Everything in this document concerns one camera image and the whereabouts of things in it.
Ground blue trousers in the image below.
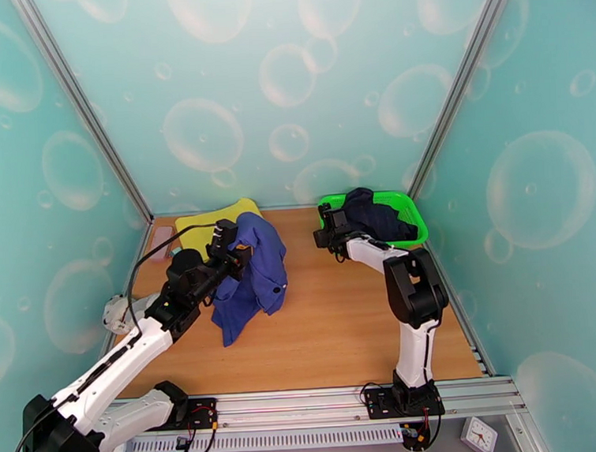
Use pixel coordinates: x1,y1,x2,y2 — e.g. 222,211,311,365
208,209,292,348

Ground folded yellow trousers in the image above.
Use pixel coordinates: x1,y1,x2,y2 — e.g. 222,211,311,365
173,196,266,261

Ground dark navy trousers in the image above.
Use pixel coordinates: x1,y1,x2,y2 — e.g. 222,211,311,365
343,184,419,244

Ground pink case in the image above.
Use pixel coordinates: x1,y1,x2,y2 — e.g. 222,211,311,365
147,225,176,263

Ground white plush toy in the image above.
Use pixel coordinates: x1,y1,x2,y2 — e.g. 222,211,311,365
101,294,137,336

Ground green plastic basket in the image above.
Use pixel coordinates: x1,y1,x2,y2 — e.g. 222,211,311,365
317,187,430,253

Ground square white clock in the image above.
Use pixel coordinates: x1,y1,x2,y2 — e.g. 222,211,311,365
458,415,499,452

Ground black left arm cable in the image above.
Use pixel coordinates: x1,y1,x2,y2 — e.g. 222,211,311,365
123,222,224,340

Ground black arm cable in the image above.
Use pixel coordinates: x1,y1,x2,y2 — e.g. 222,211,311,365
123,222,224,340
419,320,444,387

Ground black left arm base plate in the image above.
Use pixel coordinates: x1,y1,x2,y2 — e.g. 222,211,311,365
179,396,220,430

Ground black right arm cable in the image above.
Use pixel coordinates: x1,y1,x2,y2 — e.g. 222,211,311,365
419,320,444,387

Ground red and black power wires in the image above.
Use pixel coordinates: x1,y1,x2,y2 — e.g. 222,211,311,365
172,405,223,452
397,406,444,451

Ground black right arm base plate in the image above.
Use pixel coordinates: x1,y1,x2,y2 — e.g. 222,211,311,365
362,382,445,420

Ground white slotted cable duct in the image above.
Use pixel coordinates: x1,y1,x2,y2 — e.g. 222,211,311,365
129,423,405,452

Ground aluminium corner post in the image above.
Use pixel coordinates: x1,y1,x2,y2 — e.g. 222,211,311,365
11,0,155,229
399,0,530,201

